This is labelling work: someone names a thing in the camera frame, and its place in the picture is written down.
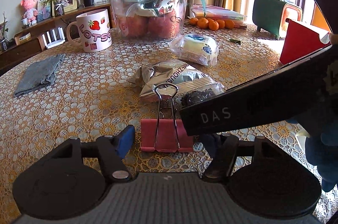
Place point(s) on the silver snack bag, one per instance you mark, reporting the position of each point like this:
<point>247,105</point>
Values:
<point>177,80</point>

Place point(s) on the blue gloved hand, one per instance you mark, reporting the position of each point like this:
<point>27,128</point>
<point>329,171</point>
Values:
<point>321,149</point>

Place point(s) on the pink plush toy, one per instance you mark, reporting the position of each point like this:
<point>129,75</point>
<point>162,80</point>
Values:
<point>30,12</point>

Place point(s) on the bread bun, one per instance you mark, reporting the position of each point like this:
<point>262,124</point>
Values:
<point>199,49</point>

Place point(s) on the pink strawberry mug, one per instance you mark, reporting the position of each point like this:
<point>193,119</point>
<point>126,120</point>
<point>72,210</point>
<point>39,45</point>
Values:
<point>94,31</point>

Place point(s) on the orange green tissue box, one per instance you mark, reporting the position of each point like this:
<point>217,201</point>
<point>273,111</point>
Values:
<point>271,16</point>

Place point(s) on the clear plastic fruit bag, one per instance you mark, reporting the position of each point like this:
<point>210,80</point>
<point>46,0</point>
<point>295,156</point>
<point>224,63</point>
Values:
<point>149,20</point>

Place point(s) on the red binder clip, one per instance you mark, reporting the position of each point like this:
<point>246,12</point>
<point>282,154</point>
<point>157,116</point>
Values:
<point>165,135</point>

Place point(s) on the grey cloth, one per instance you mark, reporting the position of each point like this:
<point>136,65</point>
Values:
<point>39,75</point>

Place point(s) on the red cardboard box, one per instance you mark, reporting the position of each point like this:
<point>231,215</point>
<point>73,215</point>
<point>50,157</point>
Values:
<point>302,39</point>

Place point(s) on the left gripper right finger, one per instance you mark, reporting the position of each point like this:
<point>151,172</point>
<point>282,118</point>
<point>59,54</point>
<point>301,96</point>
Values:
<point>221,166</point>

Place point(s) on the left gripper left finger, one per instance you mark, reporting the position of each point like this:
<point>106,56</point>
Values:
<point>111,151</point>

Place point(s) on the orange tangerine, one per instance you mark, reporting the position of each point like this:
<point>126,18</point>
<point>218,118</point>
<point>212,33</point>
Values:
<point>213,25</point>
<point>229,24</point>
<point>203,23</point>

